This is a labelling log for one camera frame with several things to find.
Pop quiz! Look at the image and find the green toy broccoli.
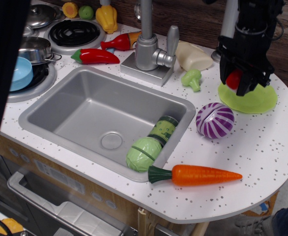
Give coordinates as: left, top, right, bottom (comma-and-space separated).
181, 69, 202, 92

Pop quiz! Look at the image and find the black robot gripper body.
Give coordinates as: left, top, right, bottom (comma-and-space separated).
218, 23, 274, 86

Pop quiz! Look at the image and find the cream toy bottle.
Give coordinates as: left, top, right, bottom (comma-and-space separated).
175, 41, 213, 71

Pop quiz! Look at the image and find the green toy apple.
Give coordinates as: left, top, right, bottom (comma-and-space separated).
79, 5, 94, 20

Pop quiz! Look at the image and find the silver toy faucet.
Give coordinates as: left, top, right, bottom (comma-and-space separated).
120, 0, 179, 86

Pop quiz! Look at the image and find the red toy chili pepper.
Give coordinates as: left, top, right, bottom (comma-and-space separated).
71, 48, 120, 64

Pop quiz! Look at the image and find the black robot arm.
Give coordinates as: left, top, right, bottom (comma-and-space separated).
212, 0, 285, 96

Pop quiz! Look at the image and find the steel pot lid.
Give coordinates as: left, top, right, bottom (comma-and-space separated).
26, 4, 65, 29

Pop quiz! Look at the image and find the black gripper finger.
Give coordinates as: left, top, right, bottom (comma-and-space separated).
236, 71, 258, 96
220, 59, 235, 85

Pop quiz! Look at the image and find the green toy can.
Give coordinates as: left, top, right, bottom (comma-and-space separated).
148, 116, 178, 146

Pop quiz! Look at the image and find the small silver stove knob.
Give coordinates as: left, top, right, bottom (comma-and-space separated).
23, 26, 39, 37

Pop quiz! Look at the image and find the green toy cabbage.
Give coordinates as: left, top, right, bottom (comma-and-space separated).
126, 137, 162, 173

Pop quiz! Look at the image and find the blue plastic bowl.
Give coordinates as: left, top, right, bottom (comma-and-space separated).
9, 57, 33, 92

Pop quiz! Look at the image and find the orange yellow toy squash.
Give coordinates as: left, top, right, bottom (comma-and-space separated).
62, 2, 79, 19

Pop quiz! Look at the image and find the red white toy sushi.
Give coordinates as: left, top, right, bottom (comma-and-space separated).
226, 69, 243, 91

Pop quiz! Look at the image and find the light green plastic plate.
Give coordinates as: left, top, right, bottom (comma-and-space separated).
218, 84, 278, 114

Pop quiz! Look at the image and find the red toy fish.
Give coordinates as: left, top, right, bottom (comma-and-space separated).
101, 31, 142, 51

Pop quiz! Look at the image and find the front left stove burner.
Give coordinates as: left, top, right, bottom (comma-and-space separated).
7, 63, 57, 103

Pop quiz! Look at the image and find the black coil stove burner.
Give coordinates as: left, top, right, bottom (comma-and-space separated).
44, 20, 106, 56

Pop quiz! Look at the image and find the purple white toy onion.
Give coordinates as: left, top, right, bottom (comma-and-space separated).
196, 103, 234, 139

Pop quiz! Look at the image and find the black cable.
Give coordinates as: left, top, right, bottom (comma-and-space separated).
269, 9, 285, 41

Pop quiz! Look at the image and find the yellow toy bell pepper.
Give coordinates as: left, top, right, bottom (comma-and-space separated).
96, 5, 118, 34

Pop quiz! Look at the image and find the steel pot with handles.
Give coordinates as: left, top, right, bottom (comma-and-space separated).
18, 36, 62, 65

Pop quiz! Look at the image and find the orange toy carrot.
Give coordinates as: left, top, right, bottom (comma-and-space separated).
148, 165, 242, 186

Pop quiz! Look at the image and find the grey toy sink basin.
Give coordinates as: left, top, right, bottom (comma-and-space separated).
19, 66, 196, 182

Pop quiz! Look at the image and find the white vertical pole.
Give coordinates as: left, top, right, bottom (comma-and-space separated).
220, 0, 239, 39

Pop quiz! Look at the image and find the yellow object bottom left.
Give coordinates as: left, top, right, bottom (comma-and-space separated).
0, 218, 24, 236

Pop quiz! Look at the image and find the grey oven door handle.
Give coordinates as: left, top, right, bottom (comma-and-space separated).
7, 172, 138, 236

